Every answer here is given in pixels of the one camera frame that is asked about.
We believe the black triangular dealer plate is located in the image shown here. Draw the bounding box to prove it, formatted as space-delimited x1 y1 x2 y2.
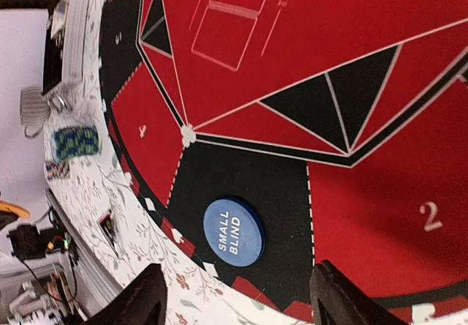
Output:
98 210 118 256

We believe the front aluminium rail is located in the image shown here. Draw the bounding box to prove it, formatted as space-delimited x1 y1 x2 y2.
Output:
45 189 123 315

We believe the striped ceramic cup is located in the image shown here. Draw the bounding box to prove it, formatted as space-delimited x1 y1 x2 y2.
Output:
19 86 50 139

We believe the aluminium poker case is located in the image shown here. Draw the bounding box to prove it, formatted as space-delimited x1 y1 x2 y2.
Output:
1 0 88 97

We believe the blue green 50 chip stack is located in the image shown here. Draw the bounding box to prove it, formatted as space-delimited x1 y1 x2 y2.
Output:
52 126 99 162

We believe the round red black poker mat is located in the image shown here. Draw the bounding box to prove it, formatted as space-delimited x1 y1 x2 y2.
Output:
99 0 467 322

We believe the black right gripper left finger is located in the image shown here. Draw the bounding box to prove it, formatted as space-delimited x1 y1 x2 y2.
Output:
84 264 167 325

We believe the blue small blind button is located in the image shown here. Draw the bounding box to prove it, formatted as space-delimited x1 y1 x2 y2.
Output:
203 196 265 267

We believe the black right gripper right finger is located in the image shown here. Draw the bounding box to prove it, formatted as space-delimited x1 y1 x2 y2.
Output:
309 260 404 325

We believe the orange big blind button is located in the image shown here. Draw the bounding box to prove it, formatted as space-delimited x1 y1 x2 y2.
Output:
0 201 31 219

